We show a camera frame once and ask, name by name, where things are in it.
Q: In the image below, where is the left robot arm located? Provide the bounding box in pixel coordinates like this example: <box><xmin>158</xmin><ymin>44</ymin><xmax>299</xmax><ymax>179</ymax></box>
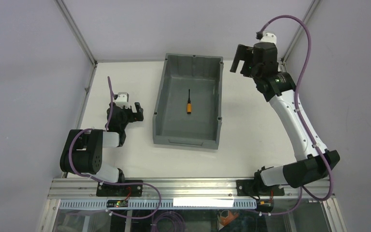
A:
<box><xmin>59</xmin><ymin>102</ymin><xmax>144</xmax><ymax>184</ymax></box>

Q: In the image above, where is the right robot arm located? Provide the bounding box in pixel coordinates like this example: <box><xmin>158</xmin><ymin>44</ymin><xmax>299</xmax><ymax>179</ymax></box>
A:
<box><xmin>230</xmin><ymin>42</ymin><xmax>340</xmax><ymax>194</ymax></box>

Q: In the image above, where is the grey plastic bin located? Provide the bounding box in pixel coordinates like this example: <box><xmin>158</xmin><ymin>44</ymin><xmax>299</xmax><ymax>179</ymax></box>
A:
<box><xmin>153</xmin><ymin>53</ymin><xmax>224</xmax><ymax>150</ymax></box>

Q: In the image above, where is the orange object under table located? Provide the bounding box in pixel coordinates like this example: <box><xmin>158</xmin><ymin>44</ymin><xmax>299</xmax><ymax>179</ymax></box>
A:
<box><xmin>218</xmin><ymin>210</ymin><xmax>239</xmax><ymax>226</ymax></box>

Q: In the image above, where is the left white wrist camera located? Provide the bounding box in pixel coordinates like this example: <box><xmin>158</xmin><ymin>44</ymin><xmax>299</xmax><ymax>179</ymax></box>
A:
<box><xmin>114</xmin><ymin>92</ymin><xmax>131</xmax><ymax>109</ymax></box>

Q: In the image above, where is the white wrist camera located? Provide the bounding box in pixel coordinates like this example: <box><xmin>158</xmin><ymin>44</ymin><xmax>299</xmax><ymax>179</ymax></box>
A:
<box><xmin>256</xmin><ymin>31</ymin><xmax>277</xmax><ymax>45</ymax></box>
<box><xmin>114</xmin><ymin>92</ymin><xmax>131</xmax><ymax>109</ymax></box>

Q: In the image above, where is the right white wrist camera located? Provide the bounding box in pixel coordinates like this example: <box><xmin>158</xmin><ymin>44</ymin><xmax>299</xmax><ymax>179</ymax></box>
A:
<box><xmin>256</xmin><ymin>31</ymin><xmax>277</xmax><ymax>45</ymax></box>

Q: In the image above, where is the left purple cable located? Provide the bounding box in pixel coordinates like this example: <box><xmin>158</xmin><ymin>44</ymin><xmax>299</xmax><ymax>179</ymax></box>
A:
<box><xmin>68</xmin><ymin>76</ymin><xmax>162</xmax><ymax>220</ymax></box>

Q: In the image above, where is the purple cable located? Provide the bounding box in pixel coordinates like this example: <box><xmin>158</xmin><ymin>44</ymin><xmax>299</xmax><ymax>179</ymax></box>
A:
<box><xmin>68</xmin><ymin>76</ymin><xmax>162</xmax><ymax>220</ymax></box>
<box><xmin>256</xmin><ymin>14</ymin><xmax>334</xmax><ymax>216</ymax></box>

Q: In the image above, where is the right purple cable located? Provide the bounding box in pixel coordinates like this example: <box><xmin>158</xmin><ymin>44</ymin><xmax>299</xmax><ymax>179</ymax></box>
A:
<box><xmin>256</xmin><ymin>14</ymin><xmax>334</xmax><ymax>216</ymax></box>

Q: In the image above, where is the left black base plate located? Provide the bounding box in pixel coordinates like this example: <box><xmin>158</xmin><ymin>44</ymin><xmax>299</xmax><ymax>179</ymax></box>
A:
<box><xmin>96</xmin><ymin>180</ymin><xmax>143</xmax><ymax>197</ymax></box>

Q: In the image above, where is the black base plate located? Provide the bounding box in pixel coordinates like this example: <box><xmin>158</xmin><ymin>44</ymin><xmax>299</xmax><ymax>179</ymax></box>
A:
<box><xmin>96</xmin><ymin>180</ymin><xmax>143</xmax><ymax>197</ymax></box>
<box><xmin>236</xmin><ymin>179</ymin><xmax>285</xmax><ymax>197</ymax></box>

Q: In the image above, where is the white slotted cable duct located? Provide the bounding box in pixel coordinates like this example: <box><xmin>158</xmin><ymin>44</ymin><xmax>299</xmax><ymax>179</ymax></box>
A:
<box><xmin>59</xmin><ymin>197</ymin><xmax>257</xmax><ymax>211</ymax></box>

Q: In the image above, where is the aluminium rail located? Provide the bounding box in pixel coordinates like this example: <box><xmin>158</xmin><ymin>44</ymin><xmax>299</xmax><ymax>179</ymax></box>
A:
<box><xmin>47</xmin><ymin>177</ymin><xmax>329</xmax><ymax>199</ymax></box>

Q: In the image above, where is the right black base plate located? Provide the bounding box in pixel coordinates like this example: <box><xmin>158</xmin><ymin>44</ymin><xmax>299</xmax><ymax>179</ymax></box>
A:
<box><xmin>236</xmin><ymin>179</ymin><xmax>285</xmax><ymax>197</ymax></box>

